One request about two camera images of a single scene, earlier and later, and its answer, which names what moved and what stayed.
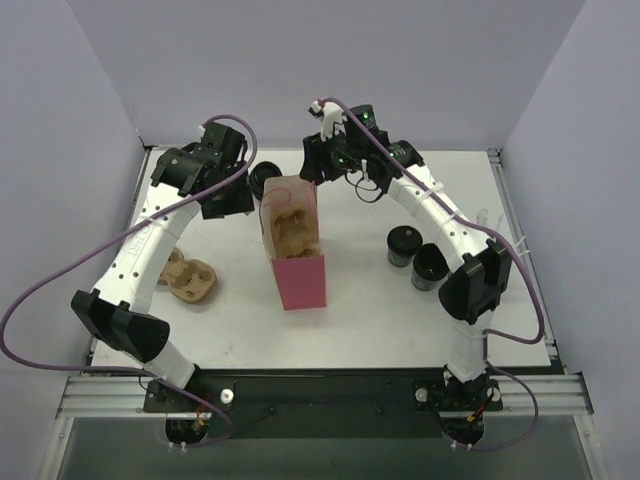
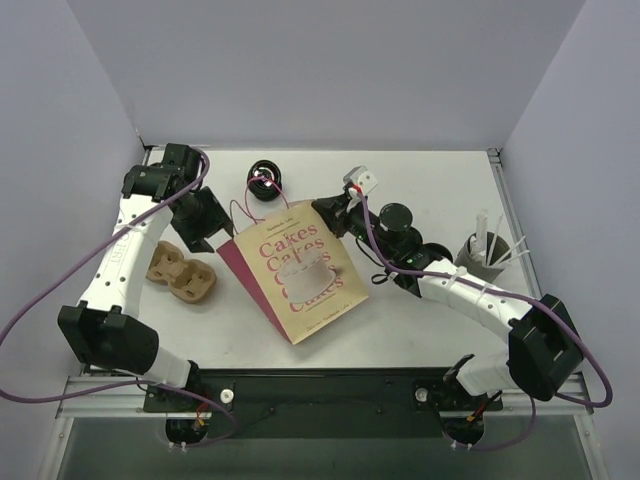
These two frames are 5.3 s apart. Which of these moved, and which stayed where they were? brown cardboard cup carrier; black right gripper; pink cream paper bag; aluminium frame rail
Moved: black right gripper; pink cream paper bag
Stayed: aluminium frame rail; brown cardboard cup carrier
